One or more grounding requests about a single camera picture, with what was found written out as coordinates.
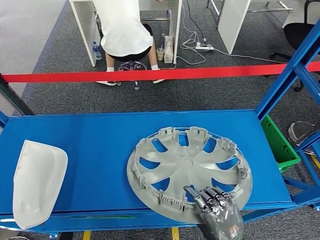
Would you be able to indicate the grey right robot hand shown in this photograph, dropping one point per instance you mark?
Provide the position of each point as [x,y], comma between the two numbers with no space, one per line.
[220,218]

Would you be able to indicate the white desk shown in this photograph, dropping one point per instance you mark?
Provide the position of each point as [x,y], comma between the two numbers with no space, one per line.
[82,23]
[295,11]
[232,23]

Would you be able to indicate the clear water bottle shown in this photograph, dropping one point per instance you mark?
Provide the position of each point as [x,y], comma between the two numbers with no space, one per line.
[96,51]

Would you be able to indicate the chrome base stool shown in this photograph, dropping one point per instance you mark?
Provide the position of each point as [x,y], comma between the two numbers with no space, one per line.
[132,65]

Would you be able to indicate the red barrier tape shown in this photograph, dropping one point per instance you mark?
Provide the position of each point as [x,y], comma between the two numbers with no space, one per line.
[149,74]

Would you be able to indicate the silver metal dome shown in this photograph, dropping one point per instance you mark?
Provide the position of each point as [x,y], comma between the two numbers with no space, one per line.
[299,132]

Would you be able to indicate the drink cup with straw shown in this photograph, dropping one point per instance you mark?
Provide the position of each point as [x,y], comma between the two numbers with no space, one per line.
[160,53]

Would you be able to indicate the grey plastic wheel hubcap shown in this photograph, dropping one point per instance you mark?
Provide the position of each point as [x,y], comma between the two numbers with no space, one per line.
[185,162]

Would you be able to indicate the green plastic crate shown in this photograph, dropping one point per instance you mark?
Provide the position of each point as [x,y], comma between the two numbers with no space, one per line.
[277,145]

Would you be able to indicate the white paper bag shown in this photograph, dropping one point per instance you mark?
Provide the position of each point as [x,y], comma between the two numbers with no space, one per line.
[168,49]

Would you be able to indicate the dark grey metal post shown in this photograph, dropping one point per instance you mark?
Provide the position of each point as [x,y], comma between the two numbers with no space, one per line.
[15,99]

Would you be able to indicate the blue metal shelf rack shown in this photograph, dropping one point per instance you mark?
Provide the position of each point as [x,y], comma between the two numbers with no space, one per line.
[100,149]

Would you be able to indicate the person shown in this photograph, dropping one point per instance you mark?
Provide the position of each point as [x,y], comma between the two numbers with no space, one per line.
[122,26]

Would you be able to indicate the white mirror cover part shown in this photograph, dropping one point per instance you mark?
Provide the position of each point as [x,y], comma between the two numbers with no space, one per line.
[37,182]

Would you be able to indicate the black office chair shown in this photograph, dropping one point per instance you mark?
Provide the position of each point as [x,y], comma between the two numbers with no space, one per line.
[297,33]

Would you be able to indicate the white power strip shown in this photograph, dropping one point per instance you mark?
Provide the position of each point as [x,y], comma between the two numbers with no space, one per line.
[204,47]

